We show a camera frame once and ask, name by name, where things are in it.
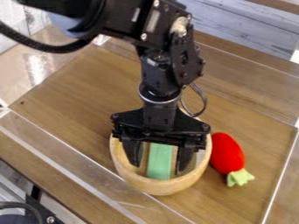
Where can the brown wooden bowl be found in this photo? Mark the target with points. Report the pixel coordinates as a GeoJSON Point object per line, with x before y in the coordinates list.
{"type": "Point", "coordinates": [179, 182]}

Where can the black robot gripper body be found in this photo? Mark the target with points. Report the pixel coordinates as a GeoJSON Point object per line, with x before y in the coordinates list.
{"type": "Point", "coordinates": [160, 126]}

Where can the red plush strawberry toy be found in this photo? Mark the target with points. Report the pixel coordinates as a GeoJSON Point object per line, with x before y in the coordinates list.
{"type": "Point", "coordinates": [229, 160]}

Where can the green rectangular block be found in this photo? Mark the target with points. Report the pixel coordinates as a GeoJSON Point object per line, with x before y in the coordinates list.
{"type": "Point", "coordinates": [159, 161]}

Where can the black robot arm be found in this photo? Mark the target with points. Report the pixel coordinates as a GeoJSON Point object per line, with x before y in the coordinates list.
{"type": "Point", "coordinates": [158, 27]}

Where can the black table mount bracket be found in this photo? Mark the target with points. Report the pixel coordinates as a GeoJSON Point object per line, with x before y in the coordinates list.
{"type": "Point", "coordinates": [22, 209]}

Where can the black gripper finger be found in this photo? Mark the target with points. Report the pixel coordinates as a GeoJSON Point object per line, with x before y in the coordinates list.
{"type": "Point", "coordinates": [184, 156]}
{"type": "Point", "coordinates": [134, 149]}

